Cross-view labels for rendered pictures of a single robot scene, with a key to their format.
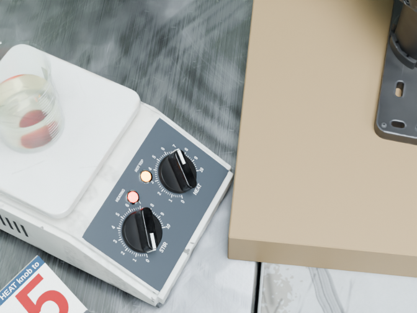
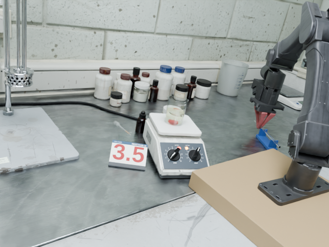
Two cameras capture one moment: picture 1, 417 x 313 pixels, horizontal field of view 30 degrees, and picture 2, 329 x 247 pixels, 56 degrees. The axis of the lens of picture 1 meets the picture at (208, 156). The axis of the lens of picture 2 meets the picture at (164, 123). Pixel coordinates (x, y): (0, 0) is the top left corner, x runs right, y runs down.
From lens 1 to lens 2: 49 cm
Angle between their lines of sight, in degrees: 46
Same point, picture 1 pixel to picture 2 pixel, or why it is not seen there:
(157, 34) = (223, 151)
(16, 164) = (162, 123)
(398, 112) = (269, 185)
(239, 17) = not seen: hidden behind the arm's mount
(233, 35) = not seen: hidden behind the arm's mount
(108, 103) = (193, 129)
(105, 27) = (212, 143)
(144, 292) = (160, 166)
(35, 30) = not seen: hidden behind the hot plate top
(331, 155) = (238, 181)
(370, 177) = (244, 190)
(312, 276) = (205, 204)
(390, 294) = (223, 223)
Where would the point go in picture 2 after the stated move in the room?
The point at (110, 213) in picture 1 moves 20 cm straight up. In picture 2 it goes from (170, 145) to (187, 67)
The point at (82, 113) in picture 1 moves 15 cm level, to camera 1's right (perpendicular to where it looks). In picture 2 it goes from (185, 127) to (231, 154)
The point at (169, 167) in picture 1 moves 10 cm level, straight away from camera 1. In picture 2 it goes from (194, 151) to (214, 141)
